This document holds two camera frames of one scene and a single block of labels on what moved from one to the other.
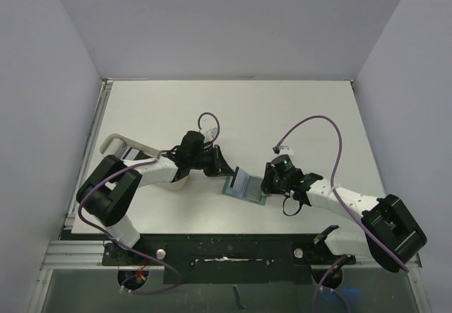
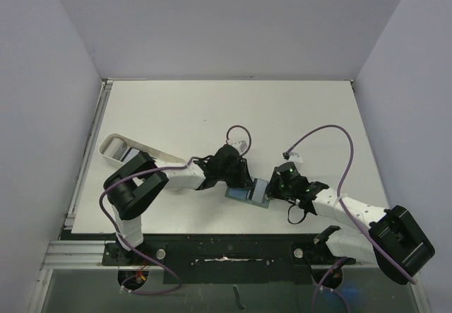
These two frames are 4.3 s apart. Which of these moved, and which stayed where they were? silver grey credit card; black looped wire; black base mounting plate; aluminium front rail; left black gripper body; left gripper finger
Moved: left black gripper body; silver grey credit card; left gripper finger; black looped wire
Stayed: black base mounting plate; aluminium front rail
